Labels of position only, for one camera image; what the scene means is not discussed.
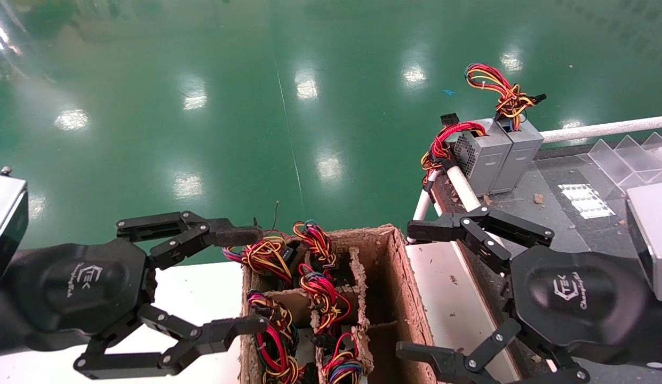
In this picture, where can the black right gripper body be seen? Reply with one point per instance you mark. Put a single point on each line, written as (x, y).
(576, 298)

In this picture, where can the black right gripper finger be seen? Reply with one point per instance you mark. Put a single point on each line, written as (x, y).
(437, 229)
(448, 368)

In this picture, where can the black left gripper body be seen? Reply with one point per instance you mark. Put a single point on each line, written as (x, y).
(80, 288)

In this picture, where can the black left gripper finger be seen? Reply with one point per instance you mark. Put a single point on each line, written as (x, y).
(234, 236)
(208, 338)

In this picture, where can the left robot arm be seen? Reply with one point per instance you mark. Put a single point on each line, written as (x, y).
(0, 325)

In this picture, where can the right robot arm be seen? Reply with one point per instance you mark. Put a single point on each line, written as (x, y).
(659, 330)

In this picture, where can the white table leg pipe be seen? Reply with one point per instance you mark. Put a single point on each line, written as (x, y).
(422, 202)

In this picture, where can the brown cardboard divider box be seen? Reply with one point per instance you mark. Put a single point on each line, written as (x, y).
(387, 277)

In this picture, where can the clear acrylic divider tray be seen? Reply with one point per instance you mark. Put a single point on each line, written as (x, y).
(629, 160)

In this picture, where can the white table rail pipe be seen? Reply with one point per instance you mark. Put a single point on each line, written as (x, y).
(461, 186)
(603, 129)

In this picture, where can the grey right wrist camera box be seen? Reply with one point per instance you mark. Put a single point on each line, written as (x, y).
(656, 234)

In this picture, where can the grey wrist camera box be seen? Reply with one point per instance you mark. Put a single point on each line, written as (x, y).
(656, 234)
(2, 213)

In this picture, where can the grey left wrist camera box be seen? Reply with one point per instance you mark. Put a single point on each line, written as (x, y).
(2, 213)

